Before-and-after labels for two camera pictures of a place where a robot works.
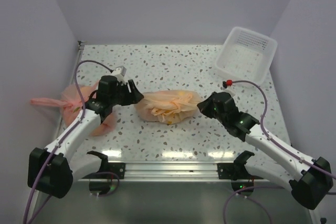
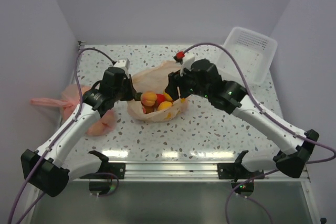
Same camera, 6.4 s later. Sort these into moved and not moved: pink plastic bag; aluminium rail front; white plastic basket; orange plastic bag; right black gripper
Moved: orange plastic bag; right black gripper
Not moved: white plastic basket; pink plastic bag; aluminium rail front
